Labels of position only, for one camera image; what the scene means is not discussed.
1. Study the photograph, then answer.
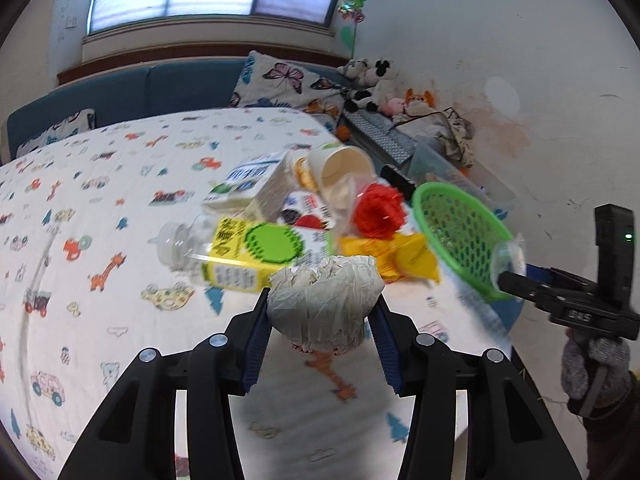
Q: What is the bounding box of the blue sofa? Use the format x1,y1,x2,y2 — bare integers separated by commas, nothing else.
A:
6,57,351,158

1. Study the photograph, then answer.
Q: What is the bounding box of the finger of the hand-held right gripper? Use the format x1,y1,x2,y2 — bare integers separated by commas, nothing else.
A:
525,262,596,291
499,271,576,313

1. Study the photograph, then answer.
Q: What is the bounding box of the butterfly print pillow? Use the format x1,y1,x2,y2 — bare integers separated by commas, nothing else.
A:
227,50,351,121

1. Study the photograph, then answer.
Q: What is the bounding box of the clear plastic storage box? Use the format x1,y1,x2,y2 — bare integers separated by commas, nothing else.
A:
407,140,516,221

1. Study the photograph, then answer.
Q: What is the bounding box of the white printed blanket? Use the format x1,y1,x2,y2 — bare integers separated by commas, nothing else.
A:
0,107,516,480

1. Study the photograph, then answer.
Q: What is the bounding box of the yellow snack packet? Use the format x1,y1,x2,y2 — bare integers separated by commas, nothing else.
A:
340,232,441,283

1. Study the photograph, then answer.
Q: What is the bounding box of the black plastic object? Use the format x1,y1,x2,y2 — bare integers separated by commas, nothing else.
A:
380,164,416,196

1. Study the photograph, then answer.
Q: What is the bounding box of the black white cow plush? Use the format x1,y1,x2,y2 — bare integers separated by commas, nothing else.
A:
345,57,401,113

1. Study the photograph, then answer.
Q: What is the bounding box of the clear plastic bottle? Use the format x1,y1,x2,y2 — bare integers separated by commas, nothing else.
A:
157,212,221,271

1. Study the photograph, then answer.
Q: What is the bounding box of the white paper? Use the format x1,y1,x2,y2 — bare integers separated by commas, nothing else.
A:
266,255,386,353

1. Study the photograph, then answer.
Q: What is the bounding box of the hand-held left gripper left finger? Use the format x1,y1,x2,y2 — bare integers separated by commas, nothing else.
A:
57,287,273,480

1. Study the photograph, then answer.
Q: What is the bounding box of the orange fox plush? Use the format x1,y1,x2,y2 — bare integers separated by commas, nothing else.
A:
404,88,436,116

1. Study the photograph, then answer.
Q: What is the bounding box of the white blue milk carton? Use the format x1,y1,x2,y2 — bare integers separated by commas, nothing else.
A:
202,152,296,221

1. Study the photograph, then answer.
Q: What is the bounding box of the person's right hand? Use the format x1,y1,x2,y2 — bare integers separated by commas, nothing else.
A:
561,332,632,406

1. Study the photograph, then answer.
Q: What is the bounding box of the green plastic basket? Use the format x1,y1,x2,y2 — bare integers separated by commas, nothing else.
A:
411,181,518,303

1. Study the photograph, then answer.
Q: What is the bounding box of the red plastic bag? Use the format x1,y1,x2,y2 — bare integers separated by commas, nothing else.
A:
352,182,407,238

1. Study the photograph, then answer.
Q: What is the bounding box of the clear plastic cup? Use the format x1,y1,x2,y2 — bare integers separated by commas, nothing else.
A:
491,237,527,286

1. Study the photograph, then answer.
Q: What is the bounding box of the grey patterned cloth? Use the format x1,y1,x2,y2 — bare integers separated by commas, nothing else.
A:
342,110,416,163

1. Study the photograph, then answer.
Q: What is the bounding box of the white paper cup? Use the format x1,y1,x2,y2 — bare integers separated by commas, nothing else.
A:
306,144,376,201

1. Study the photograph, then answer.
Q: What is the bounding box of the colourful pinwheel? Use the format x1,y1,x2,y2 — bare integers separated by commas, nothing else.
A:
337,0,368,61

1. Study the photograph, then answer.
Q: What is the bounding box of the beige printed cloth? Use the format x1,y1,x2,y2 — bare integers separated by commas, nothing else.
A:
392,107,476,168

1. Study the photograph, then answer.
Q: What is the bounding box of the small white printed pillow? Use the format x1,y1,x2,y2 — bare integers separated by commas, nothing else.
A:
17,108,96,158

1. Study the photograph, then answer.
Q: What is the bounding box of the yellow green drink carton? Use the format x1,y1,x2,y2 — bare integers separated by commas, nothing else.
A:
201,217,337,293

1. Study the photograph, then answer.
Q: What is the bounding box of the person's right forearm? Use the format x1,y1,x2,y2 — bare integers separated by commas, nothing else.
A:
582,370,640,480

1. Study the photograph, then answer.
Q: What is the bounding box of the white red printed plastic cup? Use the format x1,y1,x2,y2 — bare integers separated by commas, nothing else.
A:
277,191,336,231

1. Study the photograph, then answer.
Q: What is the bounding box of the crumpled golden paper wrapper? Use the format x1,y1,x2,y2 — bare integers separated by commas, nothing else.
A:
292,156,318,191

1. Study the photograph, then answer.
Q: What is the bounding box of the grey plush toy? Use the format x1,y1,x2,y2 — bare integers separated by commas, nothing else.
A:
337,60,368,81

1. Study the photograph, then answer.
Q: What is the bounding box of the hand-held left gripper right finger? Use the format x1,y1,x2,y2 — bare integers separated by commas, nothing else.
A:
369,296,583,480

